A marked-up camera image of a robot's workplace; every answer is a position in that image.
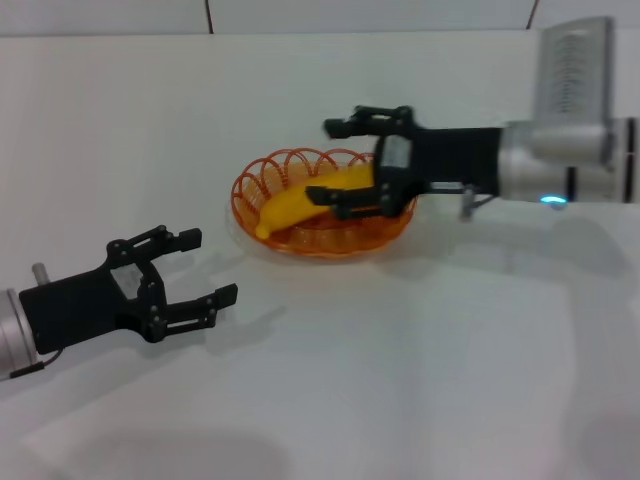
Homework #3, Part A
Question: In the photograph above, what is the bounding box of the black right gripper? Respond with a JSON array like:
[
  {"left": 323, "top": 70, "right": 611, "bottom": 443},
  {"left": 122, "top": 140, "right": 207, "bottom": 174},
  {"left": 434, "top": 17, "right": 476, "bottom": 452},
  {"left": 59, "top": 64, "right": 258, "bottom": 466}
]
[{"left": 303, "top": 104, "right": 505, "bottom": 222}]

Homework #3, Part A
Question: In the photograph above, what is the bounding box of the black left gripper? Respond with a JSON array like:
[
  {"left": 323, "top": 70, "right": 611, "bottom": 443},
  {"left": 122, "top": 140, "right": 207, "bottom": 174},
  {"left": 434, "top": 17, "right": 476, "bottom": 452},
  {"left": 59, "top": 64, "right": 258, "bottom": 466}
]
[{"left": 18, "top": 224, "right": 240, "bottom": 357}]

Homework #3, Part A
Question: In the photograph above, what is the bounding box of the yellow banana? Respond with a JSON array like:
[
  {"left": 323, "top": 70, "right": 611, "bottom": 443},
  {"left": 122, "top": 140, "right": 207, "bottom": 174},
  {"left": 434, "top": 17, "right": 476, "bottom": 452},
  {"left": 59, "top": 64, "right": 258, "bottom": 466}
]
[{"left": 254, "top": 162, "right": 381, "bottom": 241}]

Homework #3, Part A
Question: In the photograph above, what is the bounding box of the orange wire basket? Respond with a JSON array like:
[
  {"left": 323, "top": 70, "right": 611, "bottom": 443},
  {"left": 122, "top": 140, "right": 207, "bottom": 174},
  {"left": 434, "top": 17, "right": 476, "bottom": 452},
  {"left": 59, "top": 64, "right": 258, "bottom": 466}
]
[{"left": 229, "top": 146, "right": 419, "bottom": 262}]

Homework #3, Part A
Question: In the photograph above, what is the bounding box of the right arm metal cable connector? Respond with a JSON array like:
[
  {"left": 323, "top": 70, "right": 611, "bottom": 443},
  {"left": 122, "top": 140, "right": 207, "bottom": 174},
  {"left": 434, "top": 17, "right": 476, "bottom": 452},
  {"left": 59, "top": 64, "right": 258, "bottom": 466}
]
[{"left": 459, "top": 182, "right": 496, "bottom": 221}]

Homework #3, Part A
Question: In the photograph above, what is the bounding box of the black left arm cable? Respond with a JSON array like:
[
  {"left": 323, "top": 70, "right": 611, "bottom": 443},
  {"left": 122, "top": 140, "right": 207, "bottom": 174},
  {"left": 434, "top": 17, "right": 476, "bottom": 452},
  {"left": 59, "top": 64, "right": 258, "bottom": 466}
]
[{"left": 8, "top": 347, "right": 64, "bottom": 379}]

